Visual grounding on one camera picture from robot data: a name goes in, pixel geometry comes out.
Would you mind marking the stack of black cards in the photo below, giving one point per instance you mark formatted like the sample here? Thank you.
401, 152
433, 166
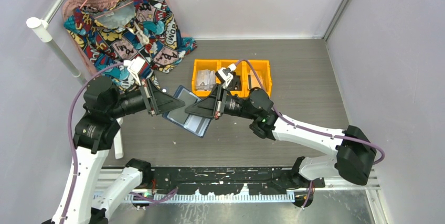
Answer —
236, 82

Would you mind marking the comic print shorts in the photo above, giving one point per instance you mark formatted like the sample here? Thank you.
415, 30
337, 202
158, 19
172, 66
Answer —
153, 34

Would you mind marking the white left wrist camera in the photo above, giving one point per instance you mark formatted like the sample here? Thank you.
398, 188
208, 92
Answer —
134, 67

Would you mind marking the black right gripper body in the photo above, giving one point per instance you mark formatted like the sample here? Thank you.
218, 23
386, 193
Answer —
224, 104

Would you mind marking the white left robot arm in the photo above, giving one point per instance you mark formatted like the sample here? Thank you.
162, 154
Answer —
91, 141

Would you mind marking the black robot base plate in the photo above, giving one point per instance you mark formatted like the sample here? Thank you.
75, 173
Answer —
228, 185

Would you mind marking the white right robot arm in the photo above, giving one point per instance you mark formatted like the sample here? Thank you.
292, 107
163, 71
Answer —
346, 153

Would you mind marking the yellow bin with silver cards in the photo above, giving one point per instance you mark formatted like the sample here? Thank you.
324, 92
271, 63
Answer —
200, 64

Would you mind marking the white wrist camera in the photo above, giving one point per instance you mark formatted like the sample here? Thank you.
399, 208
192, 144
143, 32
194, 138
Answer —
226, 75
134, 67

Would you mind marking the yellow bin with black cards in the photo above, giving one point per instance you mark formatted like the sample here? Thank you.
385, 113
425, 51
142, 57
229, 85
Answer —
240, 70

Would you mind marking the yellow bin with gold cards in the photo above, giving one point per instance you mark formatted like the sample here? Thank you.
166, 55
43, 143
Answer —
262, 69

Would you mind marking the silver clothes rack pole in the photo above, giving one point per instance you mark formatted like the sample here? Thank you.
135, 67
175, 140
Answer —
51, 32

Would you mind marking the stack of gold cards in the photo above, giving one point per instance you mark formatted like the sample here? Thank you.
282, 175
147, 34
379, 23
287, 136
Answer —
253, 81

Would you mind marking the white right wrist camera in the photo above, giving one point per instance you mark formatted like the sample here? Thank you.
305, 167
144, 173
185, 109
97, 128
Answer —
226, 75

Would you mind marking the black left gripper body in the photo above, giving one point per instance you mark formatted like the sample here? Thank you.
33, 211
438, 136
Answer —
145, 90

